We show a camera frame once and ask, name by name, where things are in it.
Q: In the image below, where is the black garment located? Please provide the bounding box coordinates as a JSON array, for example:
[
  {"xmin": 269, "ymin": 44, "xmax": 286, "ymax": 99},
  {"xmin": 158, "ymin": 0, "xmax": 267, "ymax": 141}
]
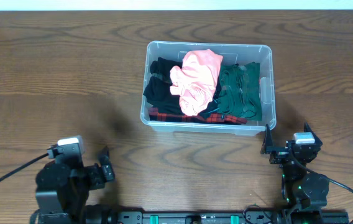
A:
[{"xmin": 143, "ymin": 57, "xmax": 183, "ymax": 115}]

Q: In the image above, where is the red plaid flannel shirt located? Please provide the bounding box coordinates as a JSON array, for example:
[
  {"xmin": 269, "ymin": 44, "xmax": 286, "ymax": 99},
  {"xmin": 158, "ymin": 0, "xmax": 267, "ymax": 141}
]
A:
[{"xmin": 149, "ymin": 108, "xmax": 248, "ymax": 125}]

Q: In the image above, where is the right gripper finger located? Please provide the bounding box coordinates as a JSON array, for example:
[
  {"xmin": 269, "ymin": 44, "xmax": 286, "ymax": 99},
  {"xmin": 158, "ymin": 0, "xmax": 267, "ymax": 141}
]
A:
[
  {"xmin": 303, "ymin": 122, "xmax": 314, "ymax": 134},
  {"xmin": 260, "ymin": 124, "xmax": 274, "ymax": 154}
]

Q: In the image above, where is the pink garment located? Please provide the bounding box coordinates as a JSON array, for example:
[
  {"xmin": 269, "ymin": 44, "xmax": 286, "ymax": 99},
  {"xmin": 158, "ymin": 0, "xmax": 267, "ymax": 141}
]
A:
[{"xmin": 170, "ymin": 49, "xmax": 223, "ymax": 116}]

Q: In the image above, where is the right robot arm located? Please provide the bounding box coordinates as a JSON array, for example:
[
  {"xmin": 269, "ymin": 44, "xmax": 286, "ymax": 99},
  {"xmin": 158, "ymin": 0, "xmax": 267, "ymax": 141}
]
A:
[{"xmin": 260, "ymin": 123, "xmax": 329, "ymax": 223}]

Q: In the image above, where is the dark green garment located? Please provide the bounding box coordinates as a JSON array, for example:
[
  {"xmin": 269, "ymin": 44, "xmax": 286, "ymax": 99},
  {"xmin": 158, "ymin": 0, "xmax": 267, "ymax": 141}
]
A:
[{"xmin": 217, "ymin": 62, "xmax": 262, "ymax": 121}]

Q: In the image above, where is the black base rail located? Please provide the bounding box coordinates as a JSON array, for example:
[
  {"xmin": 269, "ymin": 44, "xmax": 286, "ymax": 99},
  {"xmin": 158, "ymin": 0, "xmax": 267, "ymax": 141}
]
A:
[{"xmin": 83, "ymin": 203, "xmax": 351, "ymax": 224}]

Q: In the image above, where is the clear plastic storage bin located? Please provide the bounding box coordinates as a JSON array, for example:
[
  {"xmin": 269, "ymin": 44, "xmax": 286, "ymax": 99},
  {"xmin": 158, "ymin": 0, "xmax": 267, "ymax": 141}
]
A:
[{"xmin": 140, "ymin": 40, "xmax": 277, "ymax": 136}]

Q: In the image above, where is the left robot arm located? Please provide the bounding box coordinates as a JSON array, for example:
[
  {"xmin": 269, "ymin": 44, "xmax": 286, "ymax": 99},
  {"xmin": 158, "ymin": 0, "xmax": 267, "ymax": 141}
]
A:
[{"xmin": 29, "ymin": 144, "xmax": 117, "ymax": 224}]

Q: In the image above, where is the dark navy taped garment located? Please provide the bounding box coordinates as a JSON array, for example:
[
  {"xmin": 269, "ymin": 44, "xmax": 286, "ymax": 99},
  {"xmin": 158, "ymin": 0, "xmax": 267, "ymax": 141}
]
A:
[{"xmin": 199, "ymin": 82, "xmax": 222, "ymax": 119}]

